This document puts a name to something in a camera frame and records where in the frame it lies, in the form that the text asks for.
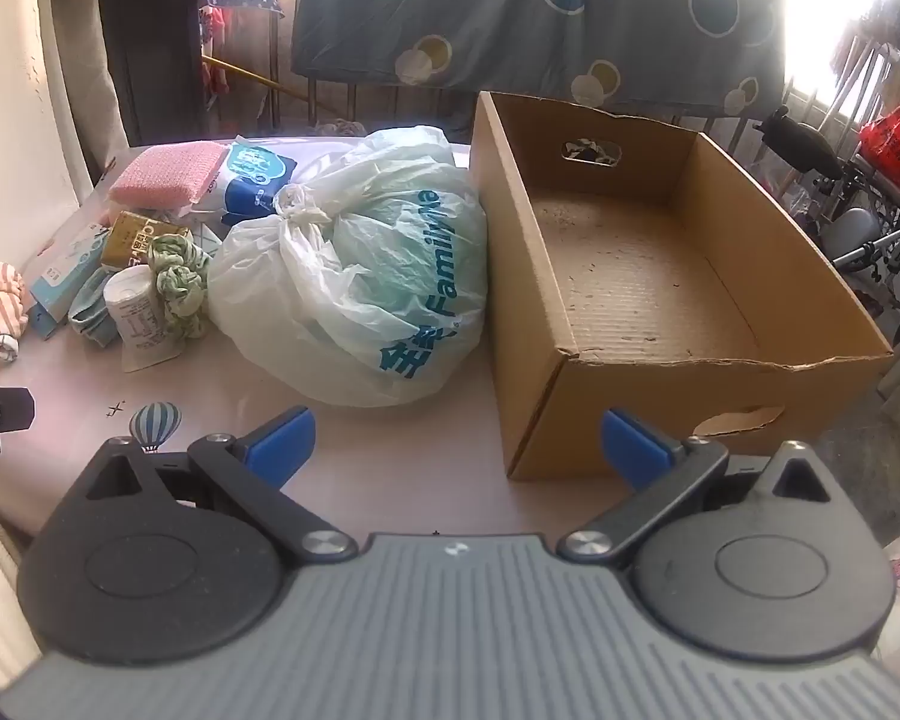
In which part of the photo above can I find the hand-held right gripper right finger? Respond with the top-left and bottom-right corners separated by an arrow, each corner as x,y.
557,409 -> 833,563

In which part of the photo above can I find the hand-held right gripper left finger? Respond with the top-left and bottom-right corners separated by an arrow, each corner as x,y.
82,405 -> 359,563

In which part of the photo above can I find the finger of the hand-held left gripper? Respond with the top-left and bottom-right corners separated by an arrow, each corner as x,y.
0,388 -> 36,456

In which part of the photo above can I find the white yogurt cup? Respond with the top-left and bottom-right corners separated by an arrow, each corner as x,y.
105,266 -> 188,372

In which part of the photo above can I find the brown cardboard box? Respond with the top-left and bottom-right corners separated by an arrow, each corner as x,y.
469,90 -> 895,482

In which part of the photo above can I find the blue wet wipes pack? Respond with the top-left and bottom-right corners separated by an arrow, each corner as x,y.
191,136 -> 301,226

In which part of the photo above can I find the orange striped scrunchie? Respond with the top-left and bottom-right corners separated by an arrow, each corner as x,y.
0,262 -> 29,362

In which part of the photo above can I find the teal face mask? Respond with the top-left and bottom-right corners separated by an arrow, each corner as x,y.
67,270 -> 121,350

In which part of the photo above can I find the light blue tissue pack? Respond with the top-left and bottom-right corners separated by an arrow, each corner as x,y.
26,225 -> 113,338

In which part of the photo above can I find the green scrunchie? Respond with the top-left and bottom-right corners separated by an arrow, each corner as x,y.
148,234 -> 215,338

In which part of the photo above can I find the white plastic bag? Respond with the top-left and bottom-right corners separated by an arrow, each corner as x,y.
208,126 -> 490,407

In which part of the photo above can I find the gold tea carton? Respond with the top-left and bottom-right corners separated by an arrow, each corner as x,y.
101,211 -> 192,271

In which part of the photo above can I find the pink sponge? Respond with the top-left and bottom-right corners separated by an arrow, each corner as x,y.
109,142 -> 230,205

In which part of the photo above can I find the grey exercise bike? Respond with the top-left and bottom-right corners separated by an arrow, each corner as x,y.
795,157 -> 900,346

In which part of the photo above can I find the yellow pole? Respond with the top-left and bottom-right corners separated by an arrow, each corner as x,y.
202,52 -> 316,102

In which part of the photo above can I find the beige curtain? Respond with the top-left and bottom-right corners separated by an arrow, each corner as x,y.
37,0 -> 132,158

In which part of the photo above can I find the red floral garment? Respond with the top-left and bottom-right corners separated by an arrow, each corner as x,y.
201,6 -> 235,95

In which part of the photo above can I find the red plastic bag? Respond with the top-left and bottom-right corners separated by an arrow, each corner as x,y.
859,94 -> 900,215

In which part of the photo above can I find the blue circle print blanket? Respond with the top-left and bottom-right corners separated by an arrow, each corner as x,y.
291,0 -> 788,117

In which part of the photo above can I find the hanging clothes rack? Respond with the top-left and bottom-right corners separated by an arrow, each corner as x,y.
825,0 -> 900,128

